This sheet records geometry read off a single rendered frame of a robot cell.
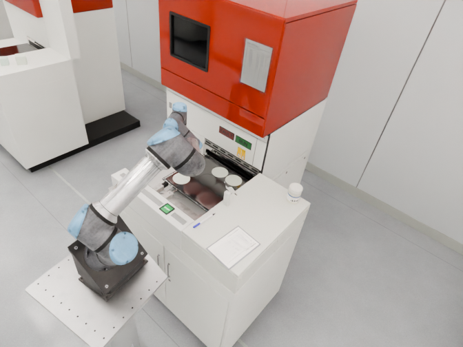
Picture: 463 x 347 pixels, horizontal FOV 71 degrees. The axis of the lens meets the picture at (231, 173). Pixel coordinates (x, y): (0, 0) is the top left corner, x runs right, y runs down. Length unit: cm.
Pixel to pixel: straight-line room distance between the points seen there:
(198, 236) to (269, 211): 40
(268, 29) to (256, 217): 87
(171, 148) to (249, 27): 70
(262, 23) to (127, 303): 133
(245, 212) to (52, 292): 92
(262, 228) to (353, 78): 186
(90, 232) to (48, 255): 160
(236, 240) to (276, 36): 92
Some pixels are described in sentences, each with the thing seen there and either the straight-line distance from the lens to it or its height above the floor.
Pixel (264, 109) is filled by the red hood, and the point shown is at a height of 139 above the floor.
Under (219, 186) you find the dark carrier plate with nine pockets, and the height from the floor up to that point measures 90.
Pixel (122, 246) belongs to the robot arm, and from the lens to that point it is 129.
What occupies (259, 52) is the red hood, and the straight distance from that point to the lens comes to 159.
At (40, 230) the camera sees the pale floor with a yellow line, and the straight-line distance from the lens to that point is 304.
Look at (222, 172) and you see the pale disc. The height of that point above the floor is 90.
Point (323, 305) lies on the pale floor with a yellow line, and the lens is 263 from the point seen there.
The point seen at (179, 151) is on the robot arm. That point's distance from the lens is 123.
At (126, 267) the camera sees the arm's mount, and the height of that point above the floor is 90.
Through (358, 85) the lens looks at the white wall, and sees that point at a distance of 311.
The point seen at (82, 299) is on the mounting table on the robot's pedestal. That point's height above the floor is 82.
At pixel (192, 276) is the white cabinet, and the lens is 175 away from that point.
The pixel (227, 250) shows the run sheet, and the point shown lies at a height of 97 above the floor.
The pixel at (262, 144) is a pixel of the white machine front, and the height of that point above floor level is 115.
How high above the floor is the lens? 217
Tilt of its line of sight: 40 degrees down
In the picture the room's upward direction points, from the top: 8 degrees clockwise
